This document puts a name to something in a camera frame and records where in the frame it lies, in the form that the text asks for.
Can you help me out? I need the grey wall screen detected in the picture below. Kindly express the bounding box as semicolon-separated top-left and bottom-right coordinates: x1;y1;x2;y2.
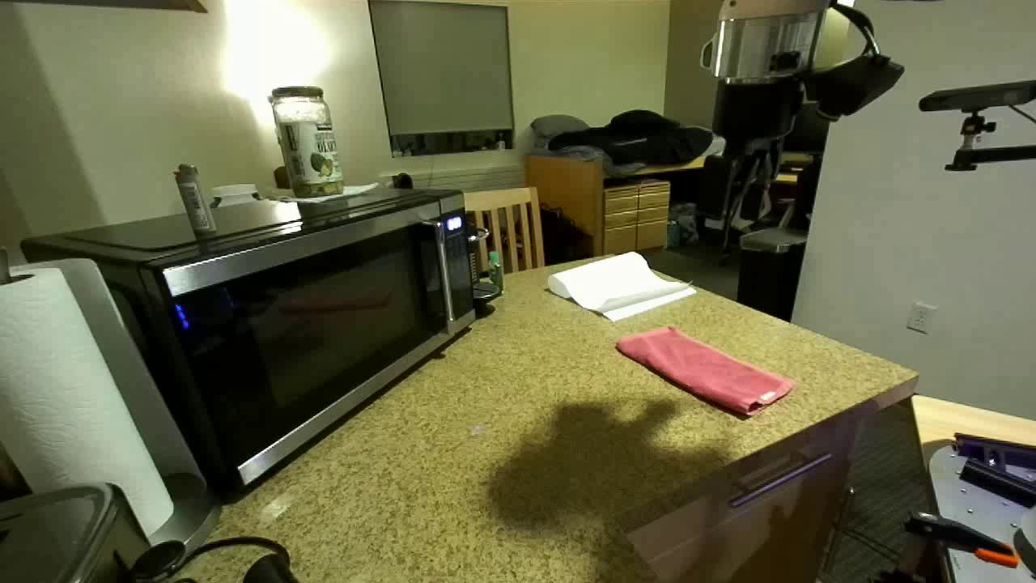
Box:
367;0;517;158

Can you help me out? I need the brown counter cabinet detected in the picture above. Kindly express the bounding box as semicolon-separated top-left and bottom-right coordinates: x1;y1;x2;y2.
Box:
620;391;919;583

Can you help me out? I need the white wall outlet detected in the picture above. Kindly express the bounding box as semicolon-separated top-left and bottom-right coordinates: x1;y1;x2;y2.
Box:
904;299;938;338

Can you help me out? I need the small white object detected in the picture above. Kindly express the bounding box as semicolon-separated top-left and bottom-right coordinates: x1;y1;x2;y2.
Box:
208;181;262;211

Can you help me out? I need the grey office chair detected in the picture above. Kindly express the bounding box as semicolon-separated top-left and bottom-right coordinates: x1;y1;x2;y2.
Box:
701;142;813;236

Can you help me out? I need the black steel microwave oven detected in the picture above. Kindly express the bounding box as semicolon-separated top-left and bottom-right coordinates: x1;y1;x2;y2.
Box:
20;189;481;497

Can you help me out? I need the glass jar with lid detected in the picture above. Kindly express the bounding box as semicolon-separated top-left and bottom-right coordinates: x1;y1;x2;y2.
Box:
266;86;346;201

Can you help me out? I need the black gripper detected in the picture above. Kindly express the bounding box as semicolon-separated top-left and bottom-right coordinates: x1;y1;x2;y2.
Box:
712;81;808;157

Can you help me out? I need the pink cloth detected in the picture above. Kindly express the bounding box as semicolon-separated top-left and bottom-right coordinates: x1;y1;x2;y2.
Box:
616;324;796;420

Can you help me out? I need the small clear plastic bottle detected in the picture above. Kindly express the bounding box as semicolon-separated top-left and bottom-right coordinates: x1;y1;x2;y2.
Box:
484;250;509;300

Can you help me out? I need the wooden slat chair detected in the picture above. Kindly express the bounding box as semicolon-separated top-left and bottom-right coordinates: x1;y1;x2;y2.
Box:
464;185;548;277

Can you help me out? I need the black cable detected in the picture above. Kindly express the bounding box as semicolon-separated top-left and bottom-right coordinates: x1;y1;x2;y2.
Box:
113;534;300;583

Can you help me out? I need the dark blue tool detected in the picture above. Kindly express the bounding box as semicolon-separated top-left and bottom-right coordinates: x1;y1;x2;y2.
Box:
948;431;1036;509

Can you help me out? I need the small grey shaker bottle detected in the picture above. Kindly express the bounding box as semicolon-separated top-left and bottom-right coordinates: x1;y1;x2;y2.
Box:
171;162;222;241

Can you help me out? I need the grey bag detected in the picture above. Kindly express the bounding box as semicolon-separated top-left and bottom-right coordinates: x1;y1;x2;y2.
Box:
528;109;594;157

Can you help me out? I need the black tool with orange handle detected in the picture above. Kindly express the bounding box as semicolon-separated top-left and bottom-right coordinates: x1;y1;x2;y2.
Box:
904;509;1023;575

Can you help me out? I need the wooden dresser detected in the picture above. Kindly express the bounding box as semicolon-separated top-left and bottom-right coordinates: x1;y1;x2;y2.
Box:
524;151;674;259

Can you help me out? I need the white folded paper sheet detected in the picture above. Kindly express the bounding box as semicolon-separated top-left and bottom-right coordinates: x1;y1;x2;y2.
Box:
543;250;701;324

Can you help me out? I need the dark picture frame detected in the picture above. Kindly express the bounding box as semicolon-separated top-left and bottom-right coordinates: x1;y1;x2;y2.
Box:
0;0;210;18

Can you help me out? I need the black camera on mount arm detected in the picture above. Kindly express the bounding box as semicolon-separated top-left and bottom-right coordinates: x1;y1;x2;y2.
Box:
918;78;1036;176

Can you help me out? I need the dark grey kitchen appliance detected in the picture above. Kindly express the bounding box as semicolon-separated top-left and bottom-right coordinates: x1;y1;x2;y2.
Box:
0;483;123;583

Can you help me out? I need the white paper towel roll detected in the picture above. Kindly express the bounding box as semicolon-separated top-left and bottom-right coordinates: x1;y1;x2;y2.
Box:
0;259;182;540

